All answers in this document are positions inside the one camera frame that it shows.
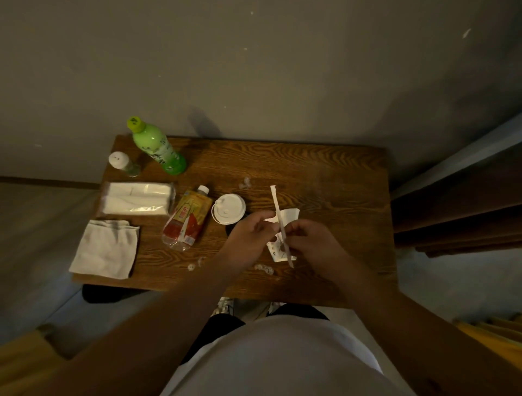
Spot green plastic bottle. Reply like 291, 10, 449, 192
127, 116, 188, 176

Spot yellow red drink pouch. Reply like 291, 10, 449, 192
161, 185, 213, 251

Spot person's black shorts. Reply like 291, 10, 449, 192
179, 304, 329, 366

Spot yellow wooden stool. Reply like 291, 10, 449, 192
0, 324, 68, 396

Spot yellow wooden furniture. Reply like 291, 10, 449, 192
455, 314, 522, 372

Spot person's right hand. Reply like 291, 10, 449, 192
283, 219, 350, 282

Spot folded white cloth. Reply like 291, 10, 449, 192
69, 220, 140, 280

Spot clear pack of white tissues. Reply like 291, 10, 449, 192
98, 181, 177, 217

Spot black object under table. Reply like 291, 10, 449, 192
82, 283, 148, 304

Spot person's right forearm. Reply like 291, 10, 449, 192
332, 265, 522, 396

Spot person's white shirt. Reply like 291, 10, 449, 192
160, 314, 417, 396

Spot white printed paper packet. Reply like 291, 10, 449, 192
263, 208, 301, 262

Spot person's left hand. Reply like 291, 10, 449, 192
219, 210, 283, 271

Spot person's left forearm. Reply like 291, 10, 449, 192
39, 257, 245, 396

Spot dark cup with white lid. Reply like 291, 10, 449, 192
211, 193, 247, 237

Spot paper-wrapped drinking straw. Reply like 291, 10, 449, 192
270, 185, 294, 269

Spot small shaker with white cap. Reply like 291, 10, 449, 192
108, 151, 142, 178

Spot dark wooden furniture frame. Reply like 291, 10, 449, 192
391, 141, 522, 258

